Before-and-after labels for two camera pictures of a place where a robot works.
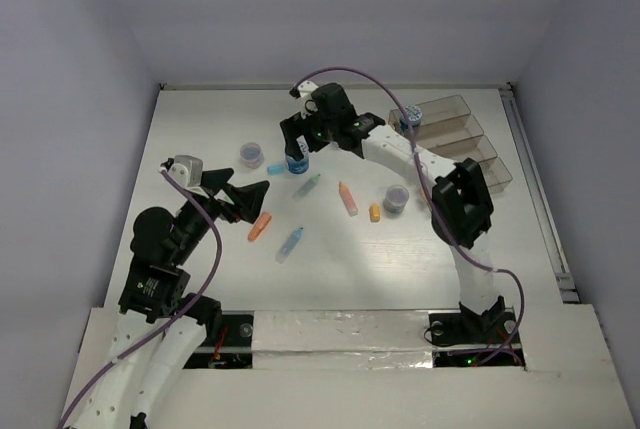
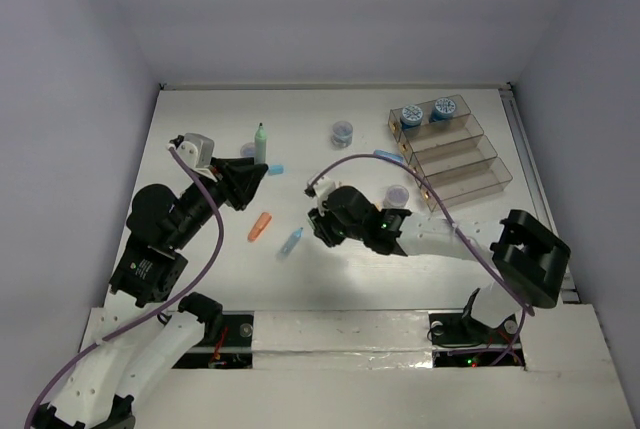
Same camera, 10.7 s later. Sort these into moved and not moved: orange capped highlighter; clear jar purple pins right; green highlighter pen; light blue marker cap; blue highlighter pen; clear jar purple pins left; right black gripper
Moved: green highlighter pen; right black gripper
Not moved: blue highlighter pen; orange capped highlighter; clear jar purple pins left; clear jar purple pins right; light blue marker cap
